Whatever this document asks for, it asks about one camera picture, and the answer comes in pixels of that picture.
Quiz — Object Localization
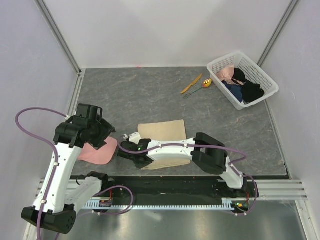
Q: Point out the aluminium front rail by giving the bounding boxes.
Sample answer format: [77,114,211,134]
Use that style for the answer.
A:
[34,177,309,201]

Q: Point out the pink cloth in basket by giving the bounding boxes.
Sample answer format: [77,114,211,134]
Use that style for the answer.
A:
[216,65,235,82]

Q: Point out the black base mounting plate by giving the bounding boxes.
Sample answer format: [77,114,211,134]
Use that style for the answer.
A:
[101,175,259,199]

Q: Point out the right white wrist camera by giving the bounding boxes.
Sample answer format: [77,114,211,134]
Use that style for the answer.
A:
[120,132,142,144]

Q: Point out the pink baseball cap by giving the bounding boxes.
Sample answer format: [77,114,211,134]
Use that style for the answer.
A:
[77,137,118,165]

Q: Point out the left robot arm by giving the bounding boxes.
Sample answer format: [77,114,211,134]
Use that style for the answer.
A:
[21,103,116,237]

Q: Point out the aluminium frame post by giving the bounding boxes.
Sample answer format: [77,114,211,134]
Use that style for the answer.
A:
[34,0,82,76]
[257,0,300,67]

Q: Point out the white slotted cable duct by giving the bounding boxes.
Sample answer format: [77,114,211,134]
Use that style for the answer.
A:
[82,198,249,211]

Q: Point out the colourful spoon green handle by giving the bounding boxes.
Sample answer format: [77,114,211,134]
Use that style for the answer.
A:
[183,78,213,99]

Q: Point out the left aluminium frame post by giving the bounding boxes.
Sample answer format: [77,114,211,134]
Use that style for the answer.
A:
[34,0,82,76]

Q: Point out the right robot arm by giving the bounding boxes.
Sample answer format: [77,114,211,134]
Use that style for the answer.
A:
[118,132,247,197]

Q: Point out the yellow plastic knife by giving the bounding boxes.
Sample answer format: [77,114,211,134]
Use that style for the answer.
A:
[180,73,203,95]

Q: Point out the white plastic basket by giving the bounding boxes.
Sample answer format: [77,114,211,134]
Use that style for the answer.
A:
[207,51,279,111]

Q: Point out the navy cloth in basket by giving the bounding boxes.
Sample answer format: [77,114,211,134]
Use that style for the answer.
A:
[222,81,243,103]

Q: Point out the black clothes in basket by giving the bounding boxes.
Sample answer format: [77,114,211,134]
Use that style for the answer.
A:
[232,68,265,103]

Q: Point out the beige cloth napkin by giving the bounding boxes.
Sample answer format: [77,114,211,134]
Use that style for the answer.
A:
[137,119,191,171]

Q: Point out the right aluminium frame post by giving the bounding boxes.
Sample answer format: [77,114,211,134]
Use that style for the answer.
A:
[257,0,300,67]

